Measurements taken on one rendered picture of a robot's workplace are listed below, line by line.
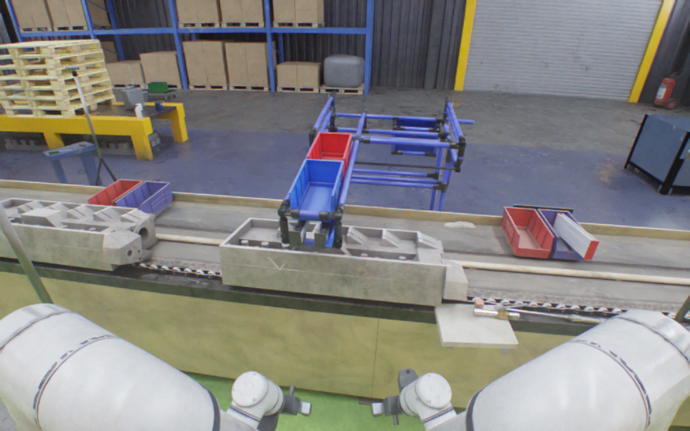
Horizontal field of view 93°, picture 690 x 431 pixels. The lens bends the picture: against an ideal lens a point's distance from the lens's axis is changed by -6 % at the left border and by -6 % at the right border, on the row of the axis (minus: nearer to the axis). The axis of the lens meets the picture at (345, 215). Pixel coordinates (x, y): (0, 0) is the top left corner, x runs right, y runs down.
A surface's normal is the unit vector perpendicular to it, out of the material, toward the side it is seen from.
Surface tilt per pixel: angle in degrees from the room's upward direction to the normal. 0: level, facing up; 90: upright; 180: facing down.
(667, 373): 39
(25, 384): 47
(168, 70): 90
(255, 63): 90
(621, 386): 24
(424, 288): 80
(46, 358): 17
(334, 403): 0
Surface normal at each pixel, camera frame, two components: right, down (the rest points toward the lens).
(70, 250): -0.12, 0.34
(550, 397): -0.54, -0.63
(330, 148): -0.13, 0.55
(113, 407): 0.36, -0.39
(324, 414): 0.01, -0.87
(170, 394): 0.79, -0.58
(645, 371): 0.18, -0.57
